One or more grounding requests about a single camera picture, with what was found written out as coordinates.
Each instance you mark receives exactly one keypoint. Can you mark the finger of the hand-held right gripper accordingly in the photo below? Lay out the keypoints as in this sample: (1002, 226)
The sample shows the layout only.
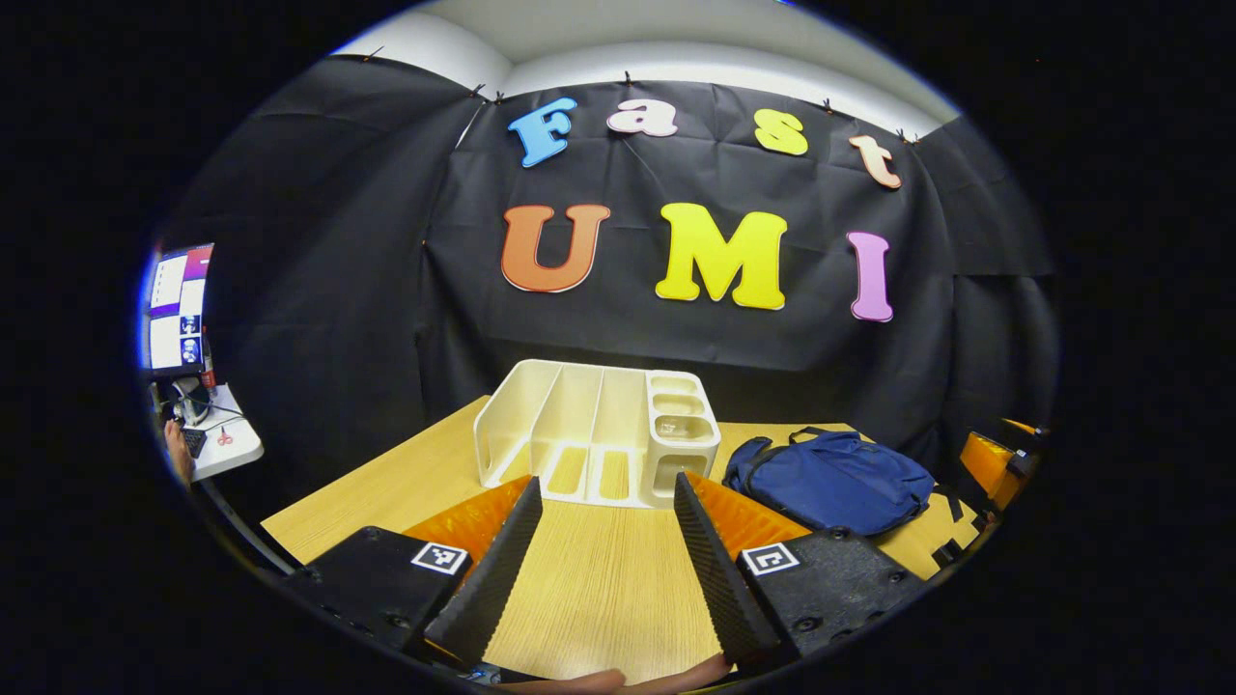
(985, 463)

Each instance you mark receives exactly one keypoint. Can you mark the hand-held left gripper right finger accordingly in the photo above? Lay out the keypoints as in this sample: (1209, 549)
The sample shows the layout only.
(719, 579)

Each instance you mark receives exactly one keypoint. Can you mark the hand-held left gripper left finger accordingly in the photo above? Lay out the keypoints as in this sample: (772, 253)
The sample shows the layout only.
(488, 579)

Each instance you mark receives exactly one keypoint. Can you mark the blue schoolbag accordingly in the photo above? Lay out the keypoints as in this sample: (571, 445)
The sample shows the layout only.
(830, 483)

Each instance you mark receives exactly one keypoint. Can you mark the cream white bookshelf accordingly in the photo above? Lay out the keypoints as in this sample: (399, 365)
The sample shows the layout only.
(599, 415)

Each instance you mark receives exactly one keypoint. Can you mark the white side table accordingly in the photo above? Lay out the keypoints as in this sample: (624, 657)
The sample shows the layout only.
(237, 454)

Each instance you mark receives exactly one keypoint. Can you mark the black backdrop cloth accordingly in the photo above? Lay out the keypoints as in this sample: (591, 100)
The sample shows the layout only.
(386, 290)

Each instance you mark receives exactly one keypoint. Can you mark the black keyboard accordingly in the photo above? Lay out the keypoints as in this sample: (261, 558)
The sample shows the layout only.
(195, 442)

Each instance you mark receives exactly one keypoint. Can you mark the red bottle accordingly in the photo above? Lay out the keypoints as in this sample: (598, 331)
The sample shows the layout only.
(207, 372)

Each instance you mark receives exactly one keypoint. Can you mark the computer monitor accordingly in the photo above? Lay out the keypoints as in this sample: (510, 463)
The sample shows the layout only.
(179, 309)

